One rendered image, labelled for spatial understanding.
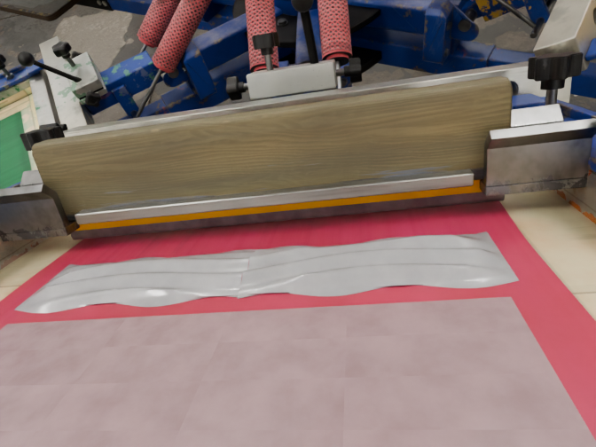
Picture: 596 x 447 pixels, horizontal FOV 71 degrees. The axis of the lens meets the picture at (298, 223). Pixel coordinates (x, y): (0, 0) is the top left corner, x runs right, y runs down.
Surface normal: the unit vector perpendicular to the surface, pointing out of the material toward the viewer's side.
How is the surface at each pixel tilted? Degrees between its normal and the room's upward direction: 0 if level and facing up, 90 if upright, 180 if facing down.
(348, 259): 2
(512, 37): 0
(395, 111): 56
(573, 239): 32
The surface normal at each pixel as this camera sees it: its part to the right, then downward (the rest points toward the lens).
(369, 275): -0.19, -0.48
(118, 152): -0.13, 0.39
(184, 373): -0.15, -0.91
